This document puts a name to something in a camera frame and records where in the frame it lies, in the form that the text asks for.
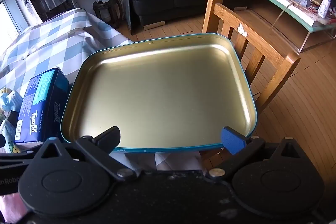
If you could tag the gold metal tin tray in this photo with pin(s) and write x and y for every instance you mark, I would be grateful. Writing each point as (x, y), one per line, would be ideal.
(157, 87)

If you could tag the pale quilted blanket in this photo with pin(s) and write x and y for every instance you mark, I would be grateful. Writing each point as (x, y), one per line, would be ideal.
(170, 161)

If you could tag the checkered blanket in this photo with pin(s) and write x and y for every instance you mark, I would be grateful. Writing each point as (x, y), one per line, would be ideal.
(52, 40)

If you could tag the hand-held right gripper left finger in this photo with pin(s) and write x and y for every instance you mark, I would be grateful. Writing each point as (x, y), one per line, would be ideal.
(110, 136)

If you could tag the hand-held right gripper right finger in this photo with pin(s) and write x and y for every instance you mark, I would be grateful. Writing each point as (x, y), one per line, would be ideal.
(232, 140)

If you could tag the cartoon print cloth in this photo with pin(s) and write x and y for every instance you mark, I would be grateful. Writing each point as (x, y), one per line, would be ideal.
(9, 132)

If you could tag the pink cloth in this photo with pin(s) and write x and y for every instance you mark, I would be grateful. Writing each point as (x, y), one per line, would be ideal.
(8, 209)

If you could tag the wooden chair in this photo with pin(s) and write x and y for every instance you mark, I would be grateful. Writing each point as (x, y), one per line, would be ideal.
(262, 37)

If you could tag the white bottle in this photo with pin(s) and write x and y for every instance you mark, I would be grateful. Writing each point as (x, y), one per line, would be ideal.
(325, 6)

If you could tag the blue tissue pack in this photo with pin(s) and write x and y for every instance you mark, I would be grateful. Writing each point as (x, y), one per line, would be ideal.
(39, 103)

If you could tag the dark wooden plant stand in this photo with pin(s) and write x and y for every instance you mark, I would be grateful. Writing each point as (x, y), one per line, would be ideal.
(105, 7)

